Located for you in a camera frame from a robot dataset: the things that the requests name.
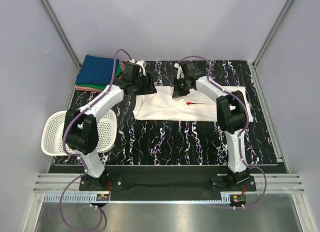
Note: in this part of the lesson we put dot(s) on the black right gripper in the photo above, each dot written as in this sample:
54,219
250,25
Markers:
179,89

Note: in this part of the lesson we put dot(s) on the left aluminium frame post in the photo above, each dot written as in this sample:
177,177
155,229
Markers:
62,35

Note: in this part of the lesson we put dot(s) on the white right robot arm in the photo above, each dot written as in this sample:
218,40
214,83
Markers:
232,118

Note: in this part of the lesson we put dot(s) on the folded blue t-shirt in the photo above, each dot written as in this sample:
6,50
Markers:
95,71

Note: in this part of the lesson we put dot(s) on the white Coca-Cola print t-shirt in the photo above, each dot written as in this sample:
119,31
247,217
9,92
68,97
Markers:
196,106

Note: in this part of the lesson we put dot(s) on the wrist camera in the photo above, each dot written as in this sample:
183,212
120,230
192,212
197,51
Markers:
188,70
135,69

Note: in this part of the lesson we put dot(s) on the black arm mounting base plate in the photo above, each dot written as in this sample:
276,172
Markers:
214,178

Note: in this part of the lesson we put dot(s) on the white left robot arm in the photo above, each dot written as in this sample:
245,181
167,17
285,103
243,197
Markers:
80,133

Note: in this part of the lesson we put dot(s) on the white slotted cable duct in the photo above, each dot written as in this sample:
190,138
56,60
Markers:
76,198

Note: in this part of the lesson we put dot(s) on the right aluminium frame post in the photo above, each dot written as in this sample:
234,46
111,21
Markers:
281,16

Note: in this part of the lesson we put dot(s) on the folded pink t-shirt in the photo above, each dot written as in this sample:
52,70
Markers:
87,88

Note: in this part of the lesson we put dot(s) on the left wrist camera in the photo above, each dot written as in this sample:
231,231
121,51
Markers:
135,69

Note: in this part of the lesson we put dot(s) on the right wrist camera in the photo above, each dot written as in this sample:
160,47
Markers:
188,70

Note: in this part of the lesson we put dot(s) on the aluminium frame post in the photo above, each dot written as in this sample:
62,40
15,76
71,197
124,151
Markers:
281,16
62,35

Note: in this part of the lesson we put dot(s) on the white perforated plastic basket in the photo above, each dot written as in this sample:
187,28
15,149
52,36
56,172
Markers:
52,136

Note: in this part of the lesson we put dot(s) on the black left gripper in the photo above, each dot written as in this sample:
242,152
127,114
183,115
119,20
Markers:
146,83

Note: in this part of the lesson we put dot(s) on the folded green t-shirt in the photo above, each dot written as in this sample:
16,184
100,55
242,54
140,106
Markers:
99,81

